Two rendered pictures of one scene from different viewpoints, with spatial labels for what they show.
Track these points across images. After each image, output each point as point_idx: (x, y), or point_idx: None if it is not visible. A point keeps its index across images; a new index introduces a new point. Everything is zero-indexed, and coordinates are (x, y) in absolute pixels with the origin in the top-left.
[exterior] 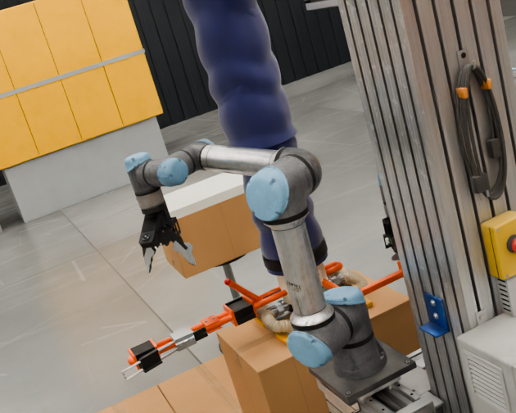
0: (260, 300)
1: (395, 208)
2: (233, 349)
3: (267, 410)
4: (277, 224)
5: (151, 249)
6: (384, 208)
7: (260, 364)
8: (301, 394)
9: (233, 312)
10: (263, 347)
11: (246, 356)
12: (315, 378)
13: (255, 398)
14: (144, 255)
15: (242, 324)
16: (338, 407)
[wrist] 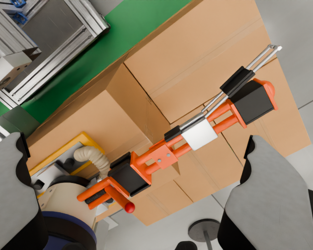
0: (104, 186)
1: None
2: (150, 141)
3: (118, 82)
4: None
5: (250, 235)
6: None
7: (108, 105)
8: (88, 95)
9: (130, 163)
10: (115, 138)
11: (130, 125)
12: (24, 62)
13: (137, 104)
14: (310, 199)
15: (153, 181)
16: None
